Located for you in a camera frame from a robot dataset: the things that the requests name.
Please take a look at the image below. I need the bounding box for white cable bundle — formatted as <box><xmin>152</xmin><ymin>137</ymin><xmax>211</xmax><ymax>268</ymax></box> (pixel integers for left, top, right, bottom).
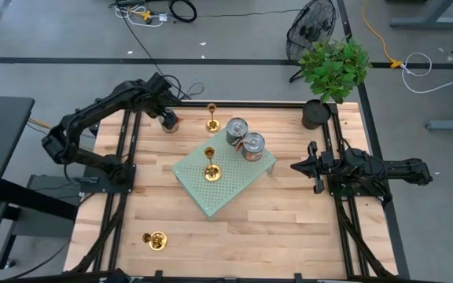
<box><xmin>112</xmin><ymin>3</ymin><xmax>169</xmax><ymax>28</ymax></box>

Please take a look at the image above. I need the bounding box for white power cable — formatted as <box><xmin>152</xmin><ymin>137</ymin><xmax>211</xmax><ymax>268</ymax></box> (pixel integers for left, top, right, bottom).
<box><xmin>400</xmin><ymin>51</ymin><xmax>453</xmax><ymax>95</ymax></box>

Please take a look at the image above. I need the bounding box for gold candlestick holder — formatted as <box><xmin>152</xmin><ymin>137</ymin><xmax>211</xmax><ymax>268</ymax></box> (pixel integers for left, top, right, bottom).
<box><xmin>205</xmin><ymin>103</ymin><xmax>222</xmax><ymax>134</ymax></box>
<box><xmin>203</xmin><ymin>146</ymin><xmax>223</xmax><ymax>182</ymax></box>
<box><xmin>142</xmin><ymin>230</ymin><xmax>168</xmax><ymax>252</ymax></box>

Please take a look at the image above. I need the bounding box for long black floor cable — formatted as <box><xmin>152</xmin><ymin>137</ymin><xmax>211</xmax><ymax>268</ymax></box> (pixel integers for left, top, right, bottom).
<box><xmin>116</xmin><ymin>0</ymin><xmax>207</xmax><ymax>100</ymax></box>

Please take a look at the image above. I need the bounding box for green leafy plant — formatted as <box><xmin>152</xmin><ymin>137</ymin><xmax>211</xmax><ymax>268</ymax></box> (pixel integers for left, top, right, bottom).
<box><xmin>297</xmin><ymin>35</ymin><xmax>372</xmax><ymax>105</ymax></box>

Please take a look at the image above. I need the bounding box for silver metal bracket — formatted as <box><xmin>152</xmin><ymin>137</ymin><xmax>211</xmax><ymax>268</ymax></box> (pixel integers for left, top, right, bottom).
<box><xmin>98</xmin><ymin>276</ymin><xmax>145</xmax><ymax>283</ymax></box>

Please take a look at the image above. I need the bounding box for black aluminium table frame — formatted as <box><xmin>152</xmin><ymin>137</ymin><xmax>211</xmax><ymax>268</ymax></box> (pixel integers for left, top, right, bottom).
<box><xmin>88</xmin><ymin>97</ymin><xmax>411</xmax><ymax>283</ymax></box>

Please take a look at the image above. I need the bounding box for thin yellow cable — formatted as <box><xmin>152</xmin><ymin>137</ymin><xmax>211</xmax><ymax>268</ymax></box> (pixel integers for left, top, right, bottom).
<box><xmin>27</xmin><ymin>116</ymin><xmax>94</xmax><ymax>153</ymax></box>

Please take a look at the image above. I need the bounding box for black floor fan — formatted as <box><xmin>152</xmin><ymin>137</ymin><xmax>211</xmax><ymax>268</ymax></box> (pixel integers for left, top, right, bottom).
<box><xmin>285</xmin><ymin>0</ymin><xmax>338</xmax><ymax>84</ymax></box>

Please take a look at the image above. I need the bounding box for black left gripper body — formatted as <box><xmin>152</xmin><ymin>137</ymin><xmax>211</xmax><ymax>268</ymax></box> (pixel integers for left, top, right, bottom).
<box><xmin>143</xmin><ymin>72</ymin><xmax>181</xmax><ymax>116</ymax></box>

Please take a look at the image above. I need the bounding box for orange heart-print candle tin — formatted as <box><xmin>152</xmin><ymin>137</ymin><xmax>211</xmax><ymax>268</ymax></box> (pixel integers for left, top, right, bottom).
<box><xmin>158</xmin><ymin>116</ymin><xmax>180</xmax><ymax>134</ymax></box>
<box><xmin>240</xmin><ymin>131</ymin><xmax>266</xmax><ymax>162</ymax></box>

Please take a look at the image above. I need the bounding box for green perforated metal shelf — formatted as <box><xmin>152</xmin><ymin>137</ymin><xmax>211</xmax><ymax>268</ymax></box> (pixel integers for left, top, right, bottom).
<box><xmin>171</xmin><ymin>119</ymin><xmax>278</xmax><ymax>220</ymax></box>

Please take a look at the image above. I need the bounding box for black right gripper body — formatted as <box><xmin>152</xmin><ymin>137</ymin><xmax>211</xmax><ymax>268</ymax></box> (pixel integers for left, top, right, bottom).
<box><xmin>306</xmin><ymin>140</ymin><xmax>336</xmax><ymax>195</ymax></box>

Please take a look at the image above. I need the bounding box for black plant pot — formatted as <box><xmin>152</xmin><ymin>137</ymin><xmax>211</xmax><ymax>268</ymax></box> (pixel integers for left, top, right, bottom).
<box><xmin>301</xmin><ymin>98</ymin><xmax>333</xmax><ymax>130</ymax></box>

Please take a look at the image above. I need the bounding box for yellow extension cable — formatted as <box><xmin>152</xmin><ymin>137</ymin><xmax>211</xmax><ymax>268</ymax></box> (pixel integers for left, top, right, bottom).
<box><xmin>361</xmin><ymin>0</ymin><xmax>404</xmax><ymax>70</ymax></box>

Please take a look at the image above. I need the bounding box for dark candle tin silver lid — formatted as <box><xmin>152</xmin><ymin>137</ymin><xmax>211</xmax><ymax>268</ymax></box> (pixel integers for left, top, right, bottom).
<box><xmin>225</xmin><ymin>116</ymin><xmax>249</xmax><ymax>147</ymax></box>

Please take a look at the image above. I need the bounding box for black coiled cable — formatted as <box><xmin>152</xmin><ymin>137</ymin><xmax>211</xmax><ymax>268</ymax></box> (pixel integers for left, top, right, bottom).
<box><xmin>168</xmin><ymin>0</ymin><xmax>198</xmax><ymax>24</ymax></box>

